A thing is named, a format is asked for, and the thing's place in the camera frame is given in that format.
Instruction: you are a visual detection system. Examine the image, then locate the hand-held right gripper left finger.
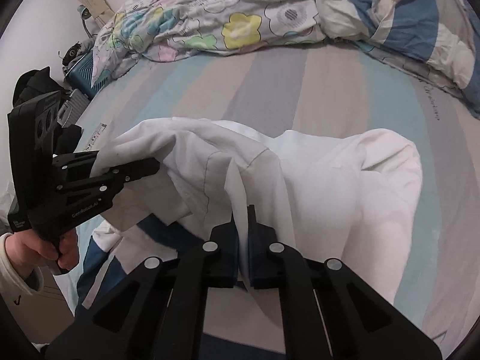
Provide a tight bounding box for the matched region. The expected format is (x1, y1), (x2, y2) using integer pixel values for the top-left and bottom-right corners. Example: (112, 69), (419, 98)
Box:
(45, 214), (241, 360)

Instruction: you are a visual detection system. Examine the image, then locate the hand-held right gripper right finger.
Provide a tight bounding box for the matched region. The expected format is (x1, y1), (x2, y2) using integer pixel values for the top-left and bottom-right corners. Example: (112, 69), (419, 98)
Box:
(247, 205), (443, 360)

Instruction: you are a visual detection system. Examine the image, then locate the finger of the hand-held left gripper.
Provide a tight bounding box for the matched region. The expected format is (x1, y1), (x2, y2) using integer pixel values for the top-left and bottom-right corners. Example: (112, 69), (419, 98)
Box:
(52, 150), (101, 181)
(92, 157), (161, 193)

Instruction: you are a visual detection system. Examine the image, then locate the white and blue hooded jacket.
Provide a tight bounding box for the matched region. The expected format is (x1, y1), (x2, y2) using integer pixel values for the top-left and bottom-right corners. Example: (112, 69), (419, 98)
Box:
(75, 117), (424, 343)

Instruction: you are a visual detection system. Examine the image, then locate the person's left forearm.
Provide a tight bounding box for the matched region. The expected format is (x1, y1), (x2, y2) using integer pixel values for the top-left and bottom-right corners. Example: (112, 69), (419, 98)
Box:
(0, 232), (46, 310)

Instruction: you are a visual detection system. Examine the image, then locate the black clothes pile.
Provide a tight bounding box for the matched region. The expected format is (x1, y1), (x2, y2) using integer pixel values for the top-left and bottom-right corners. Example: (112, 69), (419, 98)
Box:
(13, 67), (63, 106)

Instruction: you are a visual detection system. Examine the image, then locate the person's left hand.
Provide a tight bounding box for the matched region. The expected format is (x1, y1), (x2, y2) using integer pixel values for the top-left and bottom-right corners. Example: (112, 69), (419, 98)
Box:
(11, 230), (80, 271)

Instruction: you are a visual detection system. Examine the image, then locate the black garment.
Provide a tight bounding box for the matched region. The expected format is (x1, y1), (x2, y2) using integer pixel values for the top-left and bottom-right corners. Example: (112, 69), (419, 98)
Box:
(56, 124), (83, 155)

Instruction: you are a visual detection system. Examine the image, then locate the teal suitcase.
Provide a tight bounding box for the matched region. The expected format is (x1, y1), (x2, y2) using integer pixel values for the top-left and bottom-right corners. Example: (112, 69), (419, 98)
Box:
(64, 49), (113, 100)

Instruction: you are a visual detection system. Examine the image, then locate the small black gadget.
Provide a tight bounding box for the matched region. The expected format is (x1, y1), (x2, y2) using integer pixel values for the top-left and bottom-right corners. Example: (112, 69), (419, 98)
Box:
(59, 43), (82, 65)

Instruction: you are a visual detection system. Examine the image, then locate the blue desk lamp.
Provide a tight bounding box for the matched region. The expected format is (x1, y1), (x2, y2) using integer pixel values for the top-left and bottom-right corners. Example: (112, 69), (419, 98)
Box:
(77, 4), (95, 35)

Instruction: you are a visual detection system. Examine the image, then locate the floral duvet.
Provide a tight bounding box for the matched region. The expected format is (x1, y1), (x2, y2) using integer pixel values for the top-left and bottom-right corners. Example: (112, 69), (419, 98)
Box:
(92, 0), (328, 89)

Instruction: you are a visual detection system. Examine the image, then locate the bed with striped sheet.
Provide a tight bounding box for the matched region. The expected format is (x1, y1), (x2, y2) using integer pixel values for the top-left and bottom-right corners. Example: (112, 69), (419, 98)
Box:
(75, 40), (480, 350)

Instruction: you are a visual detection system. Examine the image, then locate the blue grey checked pillow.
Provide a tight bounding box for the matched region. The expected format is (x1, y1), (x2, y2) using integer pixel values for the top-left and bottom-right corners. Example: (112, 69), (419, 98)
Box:
(313, 0), (480, 119)

